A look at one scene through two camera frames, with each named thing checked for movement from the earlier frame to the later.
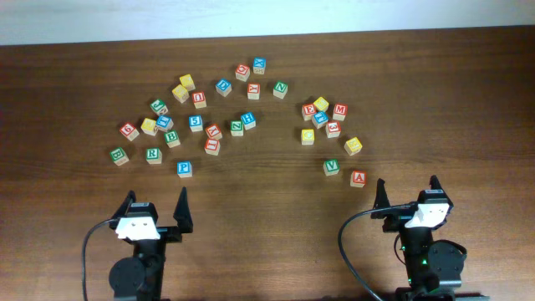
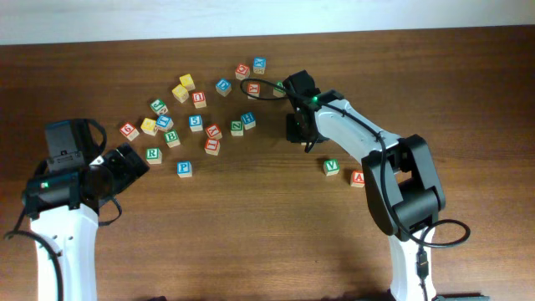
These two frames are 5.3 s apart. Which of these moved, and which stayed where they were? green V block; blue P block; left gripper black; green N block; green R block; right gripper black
Moved: right gripper black; left gripper black
Stayed: blue P block; green N block; green R block; green V block
